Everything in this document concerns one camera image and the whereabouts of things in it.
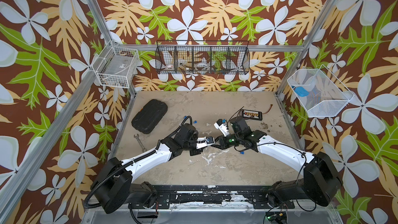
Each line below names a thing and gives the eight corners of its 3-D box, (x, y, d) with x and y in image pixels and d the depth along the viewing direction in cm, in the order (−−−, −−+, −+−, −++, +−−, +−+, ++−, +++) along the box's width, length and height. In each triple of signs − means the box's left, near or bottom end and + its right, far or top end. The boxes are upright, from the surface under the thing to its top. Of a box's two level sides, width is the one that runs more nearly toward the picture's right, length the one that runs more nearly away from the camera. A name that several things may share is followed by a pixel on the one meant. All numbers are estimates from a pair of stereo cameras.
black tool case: (132, 128, 102) (129, 123, 97) (153, 103, 116) (151, 97, 111) (149, 135, 98) (147, 130, 93) (169, 109, 112) (167, 103, 107)
